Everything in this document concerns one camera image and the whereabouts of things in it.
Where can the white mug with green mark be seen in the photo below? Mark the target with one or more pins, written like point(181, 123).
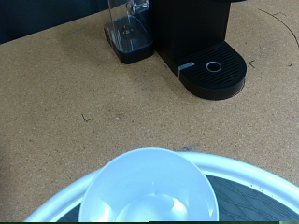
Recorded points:
point(149, 186)

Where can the black Keurig coffee machine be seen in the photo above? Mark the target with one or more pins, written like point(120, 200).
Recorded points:
point(193, 37)

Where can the white two-tier turntable shelf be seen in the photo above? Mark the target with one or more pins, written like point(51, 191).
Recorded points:
point(255, 183)

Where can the dark grey partition panel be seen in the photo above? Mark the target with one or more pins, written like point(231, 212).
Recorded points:
point(37, 15)

